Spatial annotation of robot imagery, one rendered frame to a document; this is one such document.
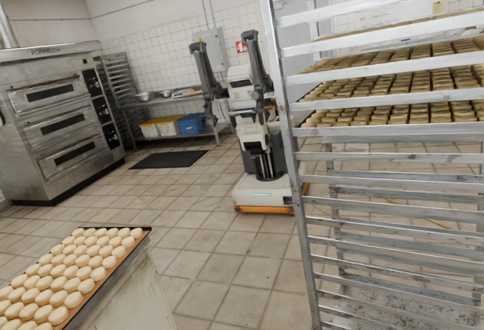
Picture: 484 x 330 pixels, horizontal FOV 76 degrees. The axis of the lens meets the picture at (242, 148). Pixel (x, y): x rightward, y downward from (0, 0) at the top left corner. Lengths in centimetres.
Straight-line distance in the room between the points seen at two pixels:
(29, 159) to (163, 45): 299
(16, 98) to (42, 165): 87
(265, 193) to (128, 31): 468
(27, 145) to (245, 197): 291
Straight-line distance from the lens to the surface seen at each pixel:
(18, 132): 463
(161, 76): 630
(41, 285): 134
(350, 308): 191
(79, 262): 135
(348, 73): 99
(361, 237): 176
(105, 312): 128
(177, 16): 595
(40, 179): 474
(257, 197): 284
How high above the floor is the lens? 156
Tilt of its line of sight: 19 degrees down
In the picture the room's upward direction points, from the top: 12 degrees counter-clockwise
